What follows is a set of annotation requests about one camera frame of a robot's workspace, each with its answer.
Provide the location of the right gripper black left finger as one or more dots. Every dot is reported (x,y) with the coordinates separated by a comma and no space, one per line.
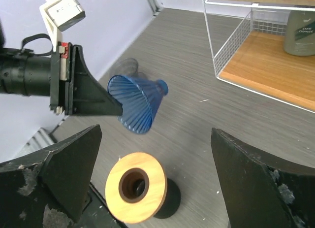
(49,188)

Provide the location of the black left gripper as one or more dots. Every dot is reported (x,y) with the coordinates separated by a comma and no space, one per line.
(87,96)

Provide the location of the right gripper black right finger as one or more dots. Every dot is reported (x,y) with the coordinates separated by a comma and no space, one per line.
(261,190)

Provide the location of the blue plastic dripper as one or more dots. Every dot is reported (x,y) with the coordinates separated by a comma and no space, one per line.
(140,99)

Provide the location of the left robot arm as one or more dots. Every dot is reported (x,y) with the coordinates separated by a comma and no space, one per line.
(22,71)

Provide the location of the smoky grey plastic dripper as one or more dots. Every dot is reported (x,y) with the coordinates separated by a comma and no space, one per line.
(129,67)

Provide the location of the green bottle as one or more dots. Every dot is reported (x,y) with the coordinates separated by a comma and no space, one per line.
(299,37)

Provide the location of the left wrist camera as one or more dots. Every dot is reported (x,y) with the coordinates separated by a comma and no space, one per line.
(60,15)

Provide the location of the white wire shelf rack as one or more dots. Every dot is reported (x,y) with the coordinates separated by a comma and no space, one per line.
(253,56)

